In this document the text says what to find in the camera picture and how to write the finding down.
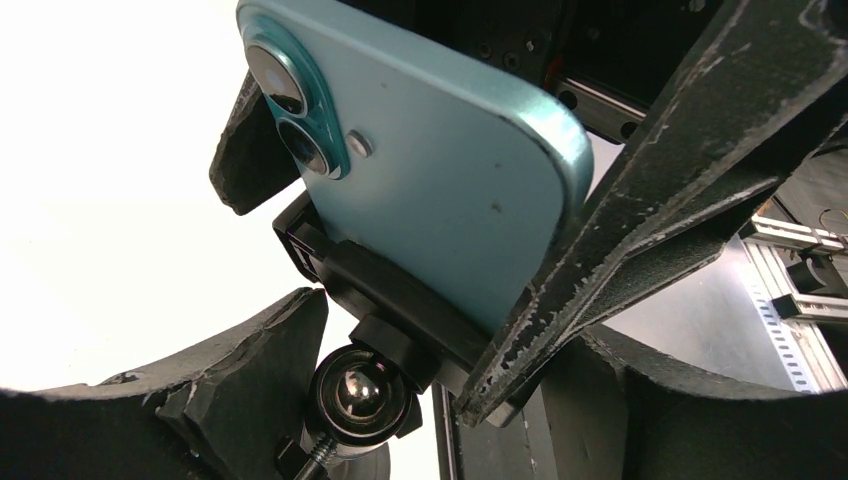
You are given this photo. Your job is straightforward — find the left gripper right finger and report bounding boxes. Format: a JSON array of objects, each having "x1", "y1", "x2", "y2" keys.
[{"x1": 569, "y1": 326, "x2": 847, "y2": 479}]

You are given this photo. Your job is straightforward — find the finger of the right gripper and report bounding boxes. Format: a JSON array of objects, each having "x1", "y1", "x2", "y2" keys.
[
  {"x1": 209, "y1": 73, "x2": 300, "y2": 216},
  {"x1": 454, "y1": 1, "x2": 847, "y2": 427}
]

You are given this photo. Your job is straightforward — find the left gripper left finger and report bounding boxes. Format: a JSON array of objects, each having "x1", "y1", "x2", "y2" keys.
[{"x1": 1, "y1": 288, "x2": 328, "y2": 479}]

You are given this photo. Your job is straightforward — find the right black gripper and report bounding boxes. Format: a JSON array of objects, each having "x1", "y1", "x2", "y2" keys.
[{"x1": 351, "y1": 0, "x2": 722, "y2": 144}]

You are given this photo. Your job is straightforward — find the blue-cased phone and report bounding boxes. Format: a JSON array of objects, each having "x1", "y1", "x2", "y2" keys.
[{"x1": 236, "y1": 1, "x2": 594, "y2": 333}]

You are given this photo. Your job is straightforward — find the right white cable duct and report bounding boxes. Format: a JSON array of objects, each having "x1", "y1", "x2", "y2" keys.
[{"x1": 743, "y1": 241, "x2": 847, "y2": 393}]

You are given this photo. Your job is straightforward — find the black phone stand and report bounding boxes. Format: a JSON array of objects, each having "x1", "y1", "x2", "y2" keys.
[{"x1": 273, "y1": 194, "x2": 521, "y2": 479}]

